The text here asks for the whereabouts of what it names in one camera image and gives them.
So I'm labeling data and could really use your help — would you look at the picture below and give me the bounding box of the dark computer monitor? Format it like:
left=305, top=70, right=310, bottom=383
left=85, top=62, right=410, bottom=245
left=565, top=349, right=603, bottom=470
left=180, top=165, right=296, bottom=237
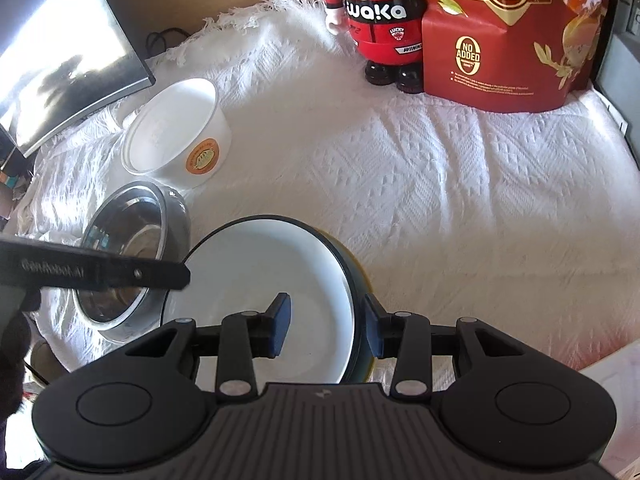
left=0, top=0, right=157, bottom=158

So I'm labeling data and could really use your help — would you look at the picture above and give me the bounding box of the red snack bag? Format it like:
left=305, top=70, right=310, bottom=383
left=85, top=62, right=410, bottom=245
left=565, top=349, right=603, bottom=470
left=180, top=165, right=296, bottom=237
left=407, top=0, right=615, bottom=113

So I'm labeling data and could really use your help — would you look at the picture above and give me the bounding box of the white knitted cloth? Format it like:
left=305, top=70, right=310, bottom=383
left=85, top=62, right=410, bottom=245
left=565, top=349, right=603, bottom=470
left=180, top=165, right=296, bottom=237
left=10, top=0, right=640, bottom=396

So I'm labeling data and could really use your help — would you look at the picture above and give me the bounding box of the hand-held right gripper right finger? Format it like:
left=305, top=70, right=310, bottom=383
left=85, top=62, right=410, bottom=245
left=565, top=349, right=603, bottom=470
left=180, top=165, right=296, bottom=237
left=363, top=294, right=526, bottom=401

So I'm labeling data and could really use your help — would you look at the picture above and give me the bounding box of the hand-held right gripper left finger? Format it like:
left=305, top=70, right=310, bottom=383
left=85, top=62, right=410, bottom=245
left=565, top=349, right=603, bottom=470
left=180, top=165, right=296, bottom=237
left=122, top=292, right=292, bottom=403

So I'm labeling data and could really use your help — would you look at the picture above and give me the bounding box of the white computer case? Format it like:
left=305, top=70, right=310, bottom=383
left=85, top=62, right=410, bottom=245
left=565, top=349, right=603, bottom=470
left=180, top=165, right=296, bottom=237
left=592, top=0, right=640, bottom=136

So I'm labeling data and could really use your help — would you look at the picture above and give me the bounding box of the white paper bowl orange label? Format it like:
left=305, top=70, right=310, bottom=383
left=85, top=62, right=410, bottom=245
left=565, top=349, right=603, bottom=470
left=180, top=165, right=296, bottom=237
left=121, top=78, right=233, bottom=192

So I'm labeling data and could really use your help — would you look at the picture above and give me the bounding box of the black cable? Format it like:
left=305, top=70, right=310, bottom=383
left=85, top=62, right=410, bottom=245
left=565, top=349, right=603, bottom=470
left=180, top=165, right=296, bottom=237
left=145, top=30, right=198, bottom=58

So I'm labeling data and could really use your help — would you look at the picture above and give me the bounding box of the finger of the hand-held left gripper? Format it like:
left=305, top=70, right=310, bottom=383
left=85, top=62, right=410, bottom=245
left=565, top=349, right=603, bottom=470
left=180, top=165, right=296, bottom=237
left=100, top=252, right=192, bottom=293

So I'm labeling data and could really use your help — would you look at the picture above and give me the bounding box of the stainless steel bowl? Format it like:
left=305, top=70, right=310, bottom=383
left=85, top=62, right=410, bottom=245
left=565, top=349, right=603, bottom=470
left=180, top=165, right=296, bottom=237
left=75, top=182, right=177, bottom=333

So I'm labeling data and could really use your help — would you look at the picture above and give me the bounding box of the panda figurine red suit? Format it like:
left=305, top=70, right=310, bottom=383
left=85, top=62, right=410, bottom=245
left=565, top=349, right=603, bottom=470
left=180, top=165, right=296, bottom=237
left=324, top=0, right=428, bottom=95

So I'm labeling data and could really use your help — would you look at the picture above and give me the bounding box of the blue ceramic bowl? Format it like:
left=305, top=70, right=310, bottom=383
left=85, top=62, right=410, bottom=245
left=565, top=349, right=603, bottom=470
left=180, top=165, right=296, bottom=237
left=162, top=215, right=370, bottom=386

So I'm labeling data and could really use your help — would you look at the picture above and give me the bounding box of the white floral ceramic bowl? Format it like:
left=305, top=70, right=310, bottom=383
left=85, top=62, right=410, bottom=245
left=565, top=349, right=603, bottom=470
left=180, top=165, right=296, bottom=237
left=71, top=182, right=193, bottom=345

